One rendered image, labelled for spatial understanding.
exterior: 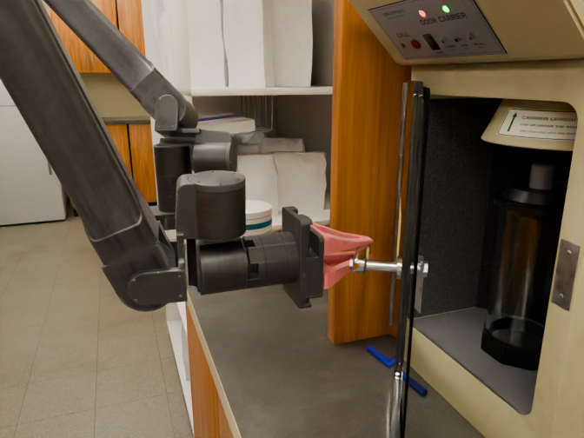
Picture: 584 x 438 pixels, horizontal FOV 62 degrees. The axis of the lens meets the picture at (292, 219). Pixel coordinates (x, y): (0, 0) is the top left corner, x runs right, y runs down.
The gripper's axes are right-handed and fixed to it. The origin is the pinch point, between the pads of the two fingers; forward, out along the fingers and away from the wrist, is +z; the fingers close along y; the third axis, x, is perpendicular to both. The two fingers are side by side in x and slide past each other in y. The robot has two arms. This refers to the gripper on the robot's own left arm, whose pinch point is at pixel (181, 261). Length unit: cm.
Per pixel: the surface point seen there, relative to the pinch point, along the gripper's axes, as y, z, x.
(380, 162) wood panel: 31.8, -16.0, -9.7
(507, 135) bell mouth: 35, -23, -33
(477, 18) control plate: 27, -35, -36
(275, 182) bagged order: 43, 6, 80
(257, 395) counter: 7.4, 15.9, -18.5
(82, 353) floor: -34, 108, 173
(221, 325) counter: 7.0, 15.7, 4.5
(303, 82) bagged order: 58, -28, 91
